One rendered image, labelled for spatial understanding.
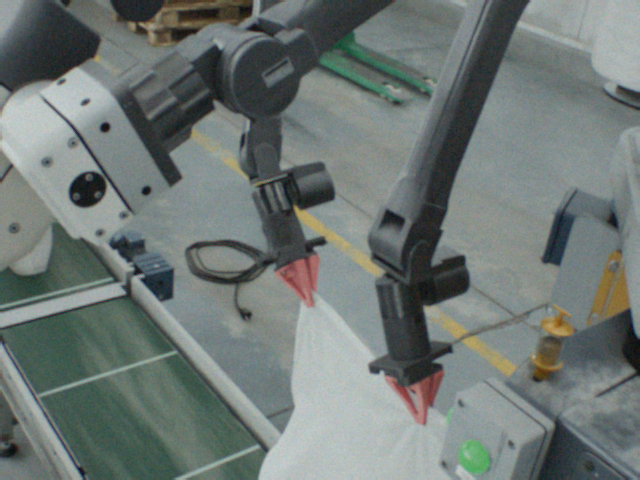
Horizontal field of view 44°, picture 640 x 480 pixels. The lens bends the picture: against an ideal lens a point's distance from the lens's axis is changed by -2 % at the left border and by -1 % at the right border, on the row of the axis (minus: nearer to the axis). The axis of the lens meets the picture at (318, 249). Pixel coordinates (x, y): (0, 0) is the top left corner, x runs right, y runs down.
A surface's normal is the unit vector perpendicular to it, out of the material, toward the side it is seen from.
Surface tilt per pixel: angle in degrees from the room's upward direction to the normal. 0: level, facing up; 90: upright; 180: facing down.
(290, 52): 83
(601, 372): 0
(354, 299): 0
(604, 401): 0
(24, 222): 90
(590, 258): 90
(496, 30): 82
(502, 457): 90
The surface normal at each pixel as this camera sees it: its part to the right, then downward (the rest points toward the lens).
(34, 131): -0.30, -0.64
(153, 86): 0.08, -0.27
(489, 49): 0.50, 0.36
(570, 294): -0.80, 0.22
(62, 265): 0.11, -0.86
